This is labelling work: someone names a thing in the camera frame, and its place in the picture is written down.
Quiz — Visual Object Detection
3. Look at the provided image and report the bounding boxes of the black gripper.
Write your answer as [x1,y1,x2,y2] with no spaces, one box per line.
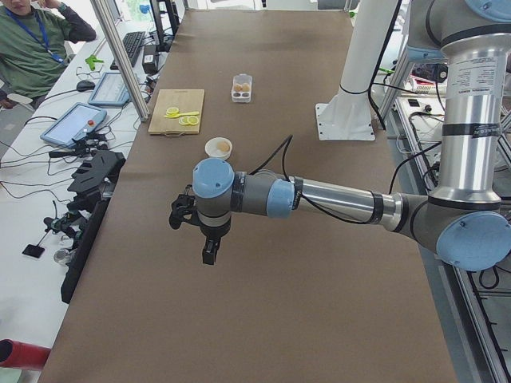
[202,236,220,265]

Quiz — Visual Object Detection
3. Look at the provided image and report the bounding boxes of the brown egg from bowl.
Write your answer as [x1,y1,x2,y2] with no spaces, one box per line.
[216,141,231,152]

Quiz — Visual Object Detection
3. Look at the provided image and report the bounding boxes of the clear plastic egg box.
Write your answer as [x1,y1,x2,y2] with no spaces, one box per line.
[231,73,252,103]

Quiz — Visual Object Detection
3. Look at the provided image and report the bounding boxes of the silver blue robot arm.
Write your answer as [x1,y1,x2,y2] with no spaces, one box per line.
[192,1,510,271]

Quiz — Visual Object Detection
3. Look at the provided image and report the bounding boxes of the white round bowl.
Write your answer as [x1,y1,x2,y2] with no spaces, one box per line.
[204,137,232,160]

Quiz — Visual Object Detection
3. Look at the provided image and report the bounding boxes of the lemon slice pair top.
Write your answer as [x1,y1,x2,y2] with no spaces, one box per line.
[182,116,200,125]

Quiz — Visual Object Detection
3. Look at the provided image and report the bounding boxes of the yellow plastic knife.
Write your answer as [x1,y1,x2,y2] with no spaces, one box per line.
[164,111,200,118]

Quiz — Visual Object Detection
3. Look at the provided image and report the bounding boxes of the single lemon slice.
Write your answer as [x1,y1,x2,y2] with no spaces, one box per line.
[165,107,180,116]

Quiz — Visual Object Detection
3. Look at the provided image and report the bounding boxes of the wooden cutting board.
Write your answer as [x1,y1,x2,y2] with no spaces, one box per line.
[148,89,204,136]

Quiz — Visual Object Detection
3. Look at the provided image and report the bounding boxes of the small black square pad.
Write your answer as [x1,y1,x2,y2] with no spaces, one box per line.
[22,244,45,259]

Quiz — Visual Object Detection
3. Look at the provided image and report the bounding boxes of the near blue teach pendant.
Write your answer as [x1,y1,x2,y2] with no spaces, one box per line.
[40,103,107,147]

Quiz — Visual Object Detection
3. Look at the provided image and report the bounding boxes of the blue teach pendant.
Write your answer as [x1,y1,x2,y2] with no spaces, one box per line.
[40,103,107,147]
[88,72,130,108]

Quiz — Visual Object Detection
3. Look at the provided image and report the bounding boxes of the far blue teach pendant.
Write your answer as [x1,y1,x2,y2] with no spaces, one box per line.
[88,72,130,108]

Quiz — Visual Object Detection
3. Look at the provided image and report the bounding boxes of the black power adapter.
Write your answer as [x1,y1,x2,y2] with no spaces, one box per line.
[142,45,159,75]

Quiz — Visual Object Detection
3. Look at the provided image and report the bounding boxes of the black computer mouse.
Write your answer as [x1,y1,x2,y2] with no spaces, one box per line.
[76,80,96,92]

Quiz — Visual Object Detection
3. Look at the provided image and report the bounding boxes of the eyeglasses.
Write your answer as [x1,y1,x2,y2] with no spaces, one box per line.
[75,65,103,80]

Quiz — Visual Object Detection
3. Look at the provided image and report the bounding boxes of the black keyboard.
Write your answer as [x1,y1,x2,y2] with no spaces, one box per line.
[122,31,145,67]

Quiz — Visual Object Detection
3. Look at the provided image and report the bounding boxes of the green plastic clamp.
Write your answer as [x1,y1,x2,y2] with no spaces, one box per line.
[85,55,104,71]

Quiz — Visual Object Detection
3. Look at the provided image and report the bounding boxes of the red cylinder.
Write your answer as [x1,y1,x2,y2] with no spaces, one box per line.
[1,339,51,371]

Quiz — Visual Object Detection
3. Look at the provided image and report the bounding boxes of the person in green sweater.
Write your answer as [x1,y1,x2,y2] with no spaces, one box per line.
[1,1,97,108]

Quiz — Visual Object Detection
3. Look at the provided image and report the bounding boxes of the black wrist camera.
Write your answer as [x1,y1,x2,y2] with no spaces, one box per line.
[168,184,200,230]

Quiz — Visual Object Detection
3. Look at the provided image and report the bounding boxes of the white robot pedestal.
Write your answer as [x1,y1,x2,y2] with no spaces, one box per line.
[315,0,400,141]

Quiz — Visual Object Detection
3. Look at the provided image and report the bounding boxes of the aluminium frame rack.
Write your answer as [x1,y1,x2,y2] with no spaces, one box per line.
[377,47,511,383]

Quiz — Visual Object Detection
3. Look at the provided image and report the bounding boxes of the aluminium frame post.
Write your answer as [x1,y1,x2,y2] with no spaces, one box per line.
[90,0,149,122]

